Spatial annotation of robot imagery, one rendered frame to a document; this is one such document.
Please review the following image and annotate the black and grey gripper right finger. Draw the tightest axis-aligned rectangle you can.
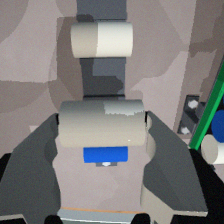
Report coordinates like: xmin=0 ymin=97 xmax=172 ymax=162
xmin=140 ymin=111 xmax=224 ymax=224

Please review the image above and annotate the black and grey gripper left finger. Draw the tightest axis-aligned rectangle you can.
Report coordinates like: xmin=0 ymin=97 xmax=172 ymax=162
xmin=0 ymin=113 xmax=61 ymax=224

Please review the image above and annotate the grey mounting tab with hex screw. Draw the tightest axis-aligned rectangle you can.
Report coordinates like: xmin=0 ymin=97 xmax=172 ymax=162
xmin=96 ymin=162 xmax=117 ymax=167

